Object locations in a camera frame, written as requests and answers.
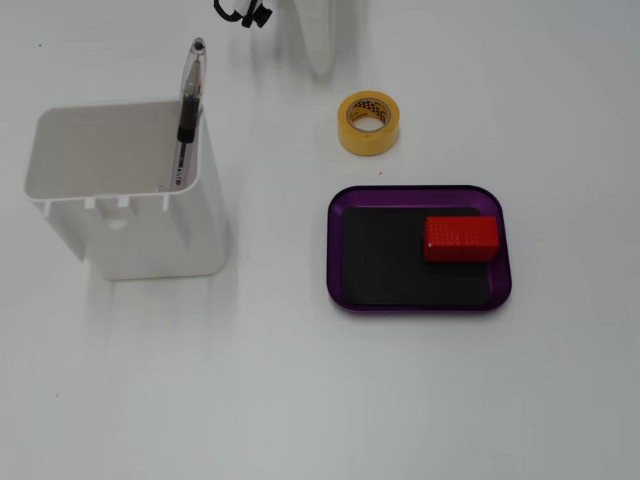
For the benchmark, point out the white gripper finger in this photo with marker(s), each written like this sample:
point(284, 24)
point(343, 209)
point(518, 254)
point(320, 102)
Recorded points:
point(317, 35)
point(242, 5)

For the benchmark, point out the black mat inside tray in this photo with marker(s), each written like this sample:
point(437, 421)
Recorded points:
point(380, 260)

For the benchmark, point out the clear black ballpoint pen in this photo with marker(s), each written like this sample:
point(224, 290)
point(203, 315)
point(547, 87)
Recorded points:
point(187, 125)

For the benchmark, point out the purple metal tray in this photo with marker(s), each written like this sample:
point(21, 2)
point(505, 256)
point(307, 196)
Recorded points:
point(334, 250)

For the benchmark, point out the red studded block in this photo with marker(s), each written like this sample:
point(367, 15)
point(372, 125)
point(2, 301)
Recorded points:
point(460, 240)

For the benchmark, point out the black zip tie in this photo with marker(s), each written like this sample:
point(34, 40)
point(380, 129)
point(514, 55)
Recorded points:
point(252, 19)

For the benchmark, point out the white plastic box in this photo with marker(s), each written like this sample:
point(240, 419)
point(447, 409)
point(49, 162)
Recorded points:
point(165, 240)

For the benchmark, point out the yellow masking tape roll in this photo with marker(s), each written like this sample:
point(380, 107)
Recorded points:
point(350, 140)

